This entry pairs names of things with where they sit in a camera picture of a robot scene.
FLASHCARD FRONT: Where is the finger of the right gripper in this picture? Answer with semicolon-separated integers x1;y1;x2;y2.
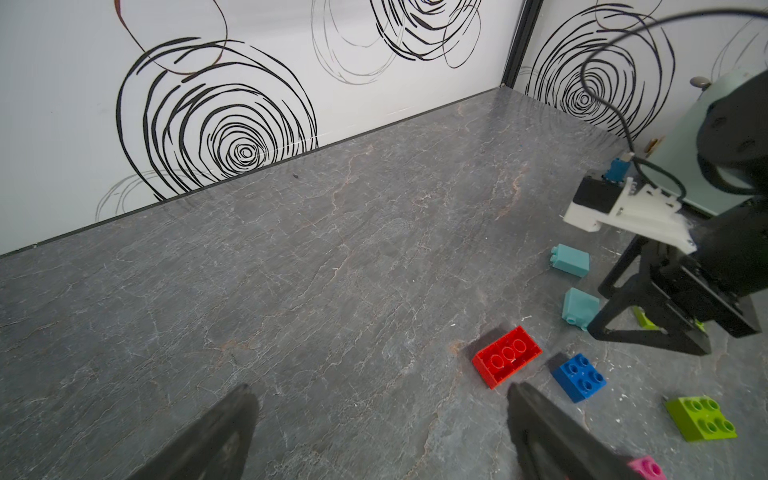
586;281;713;356
598;235;661;298

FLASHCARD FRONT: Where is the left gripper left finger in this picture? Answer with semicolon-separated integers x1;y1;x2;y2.
130;383;259;479

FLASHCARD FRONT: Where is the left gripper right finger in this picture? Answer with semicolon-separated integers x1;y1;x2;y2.
507;382;640;479

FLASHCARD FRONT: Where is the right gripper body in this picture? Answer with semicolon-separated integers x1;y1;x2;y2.
651;256;762;338

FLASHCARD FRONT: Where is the teal lego brick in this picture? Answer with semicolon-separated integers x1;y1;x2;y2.
561;288;600;331
550;244;590;278

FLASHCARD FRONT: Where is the blue square lego brick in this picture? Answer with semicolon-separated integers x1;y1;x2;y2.
552;354;607;403

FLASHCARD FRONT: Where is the red long lego brick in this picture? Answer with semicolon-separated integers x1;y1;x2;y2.
472;326;542;389

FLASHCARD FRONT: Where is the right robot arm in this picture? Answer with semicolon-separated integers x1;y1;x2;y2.
587;73;767;356

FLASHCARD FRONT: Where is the long green lego brick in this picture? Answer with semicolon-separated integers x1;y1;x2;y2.
632;306;706;332

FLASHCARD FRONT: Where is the small green lego brick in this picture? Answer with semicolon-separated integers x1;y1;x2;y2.
664;396;738;442

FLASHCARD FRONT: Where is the pink square lego brick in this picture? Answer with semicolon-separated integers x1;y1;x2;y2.
628;456;667;480

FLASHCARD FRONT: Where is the mint green toaster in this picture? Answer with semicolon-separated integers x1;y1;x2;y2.
647;69;756;216

